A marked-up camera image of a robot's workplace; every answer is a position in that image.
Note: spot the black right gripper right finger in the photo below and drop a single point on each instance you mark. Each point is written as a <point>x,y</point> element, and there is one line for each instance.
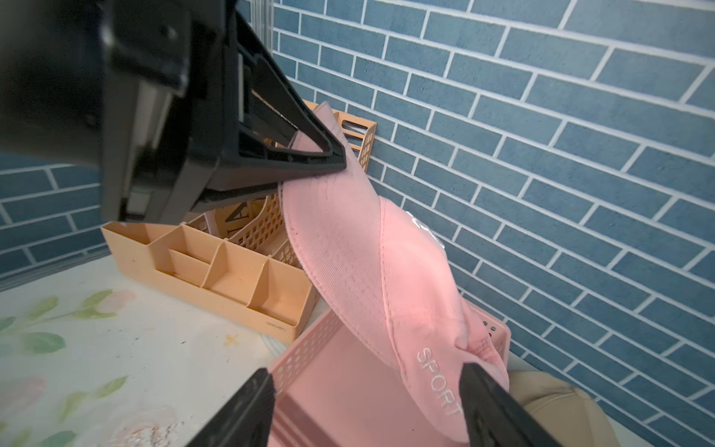
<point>493,417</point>

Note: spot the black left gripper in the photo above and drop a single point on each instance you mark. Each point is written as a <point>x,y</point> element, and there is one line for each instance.
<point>129,88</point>

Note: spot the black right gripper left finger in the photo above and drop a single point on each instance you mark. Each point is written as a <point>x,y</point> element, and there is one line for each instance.
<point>246,419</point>

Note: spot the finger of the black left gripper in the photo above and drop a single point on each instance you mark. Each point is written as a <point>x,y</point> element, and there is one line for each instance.
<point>269,134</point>

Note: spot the beige baseball cap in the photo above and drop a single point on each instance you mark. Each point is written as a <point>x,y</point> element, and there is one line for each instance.
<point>563,410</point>

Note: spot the pink baseball cap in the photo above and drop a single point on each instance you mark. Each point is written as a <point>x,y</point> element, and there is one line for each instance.
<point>388,279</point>

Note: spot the orange plastic file organizer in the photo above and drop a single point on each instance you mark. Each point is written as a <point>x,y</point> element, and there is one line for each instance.
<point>253,278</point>

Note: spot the pink plastic basket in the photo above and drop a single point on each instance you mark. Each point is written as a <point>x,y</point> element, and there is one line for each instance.
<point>332,391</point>

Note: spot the floral table mat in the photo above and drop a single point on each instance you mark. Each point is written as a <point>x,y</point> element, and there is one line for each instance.
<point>92,358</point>

